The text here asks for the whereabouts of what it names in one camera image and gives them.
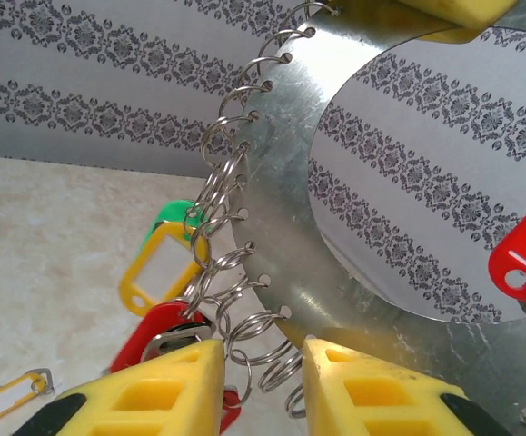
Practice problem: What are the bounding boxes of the green tag key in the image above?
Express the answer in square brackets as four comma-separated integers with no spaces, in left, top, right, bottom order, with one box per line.
[142,199,209,255]

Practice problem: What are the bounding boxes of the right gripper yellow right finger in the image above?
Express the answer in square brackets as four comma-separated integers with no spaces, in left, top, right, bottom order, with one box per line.
[302,334,514,436]

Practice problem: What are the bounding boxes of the yellow tag key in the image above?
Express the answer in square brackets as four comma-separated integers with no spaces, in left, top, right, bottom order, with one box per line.
[0,366,57,423]
[117,220,212,318]

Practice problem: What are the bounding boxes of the metal disc with key rings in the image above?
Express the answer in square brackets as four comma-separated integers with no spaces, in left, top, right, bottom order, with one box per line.
[189,0,526,436]

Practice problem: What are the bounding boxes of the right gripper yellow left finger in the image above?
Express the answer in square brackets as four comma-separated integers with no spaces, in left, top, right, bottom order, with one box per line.
[11,338,226,436]

